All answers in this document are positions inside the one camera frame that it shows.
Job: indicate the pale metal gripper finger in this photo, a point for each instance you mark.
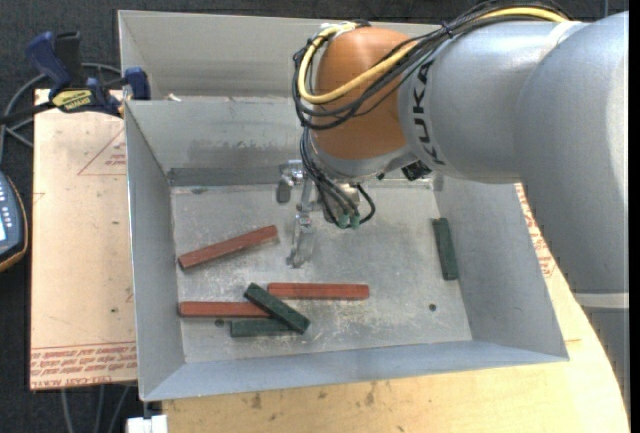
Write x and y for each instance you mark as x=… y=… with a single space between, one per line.
x=296 y=248
x=308 y=243

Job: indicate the red-brown flat block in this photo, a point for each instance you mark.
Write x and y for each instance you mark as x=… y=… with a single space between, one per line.
x=227 y=247
x=215 y=309
x=325 y=291

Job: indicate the dark green flat block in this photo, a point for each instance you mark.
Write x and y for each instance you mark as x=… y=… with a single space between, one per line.
x=277 y=308
x=255 y=328
x=445 y=248

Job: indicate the grey metal bin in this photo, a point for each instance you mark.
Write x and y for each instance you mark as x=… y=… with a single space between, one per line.
x=390 y=246

